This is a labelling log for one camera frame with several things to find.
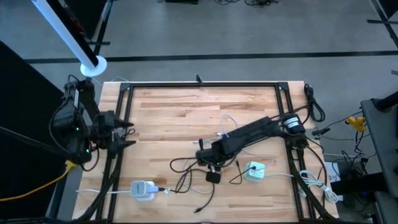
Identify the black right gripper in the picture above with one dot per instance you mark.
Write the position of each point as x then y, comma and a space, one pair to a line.
208, 154

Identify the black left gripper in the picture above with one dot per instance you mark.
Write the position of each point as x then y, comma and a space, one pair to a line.
105, 124

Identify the mint green outlet cube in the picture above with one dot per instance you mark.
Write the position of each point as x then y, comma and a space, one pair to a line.
258, 175

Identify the white power outlet block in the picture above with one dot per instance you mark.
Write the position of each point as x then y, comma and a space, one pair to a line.
138, 188

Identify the small lilac charger brick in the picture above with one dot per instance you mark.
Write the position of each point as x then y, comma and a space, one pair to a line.
153, 189

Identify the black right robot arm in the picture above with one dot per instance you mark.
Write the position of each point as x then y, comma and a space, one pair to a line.
248, 138

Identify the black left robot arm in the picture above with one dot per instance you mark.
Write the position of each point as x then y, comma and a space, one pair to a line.
70, 124

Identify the small black clamp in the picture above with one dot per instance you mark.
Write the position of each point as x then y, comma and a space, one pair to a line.
199, 79

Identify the white pole with base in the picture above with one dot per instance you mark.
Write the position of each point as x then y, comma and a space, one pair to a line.
62, 29

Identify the white paper sign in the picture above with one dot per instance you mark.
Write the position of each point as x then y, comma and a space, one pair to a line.
330, 168

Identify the yellow connector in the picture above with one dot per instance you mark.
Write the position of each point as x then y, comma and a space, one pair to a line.
357, 122

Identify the grey side table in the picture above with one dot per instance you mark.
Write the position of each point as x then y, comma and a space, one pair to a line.
382, 140

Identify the black stand legs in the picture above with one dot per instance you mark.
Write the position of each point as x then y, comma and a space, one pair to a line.
377, 21

